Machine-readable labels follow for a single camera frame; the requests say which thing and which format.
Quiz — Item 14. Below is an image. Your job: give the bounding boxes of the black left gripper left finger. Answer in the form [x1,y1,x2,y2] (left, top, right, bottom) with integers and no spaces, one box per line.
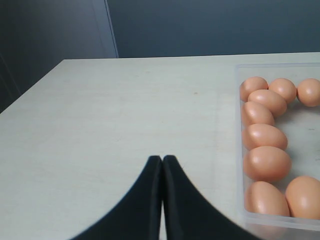
[74,155,163,240]

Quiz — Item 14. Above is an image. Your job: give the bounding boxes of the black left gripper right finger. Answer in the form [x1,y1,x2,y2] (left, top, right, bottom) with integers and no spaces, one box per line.
[162,155,258,240]

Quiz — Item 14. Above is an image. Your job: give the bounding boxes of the brown egg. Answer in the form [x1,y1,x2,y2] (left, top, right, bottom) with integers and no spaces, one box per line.
[248,89,287,117]
[239,76,269,102]
[268,78,297,104]
[297,78,320,107]
[285,175,320,220]
[241,101,275,127]
[244,181,290,217]
[241,123,288,150]
[243,146,292,183]

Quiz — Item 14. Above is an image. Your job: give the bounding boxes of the clear plastic egg bin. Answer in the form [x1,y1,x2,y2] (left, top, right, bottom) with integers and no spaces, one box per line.
[235,62,320,239]

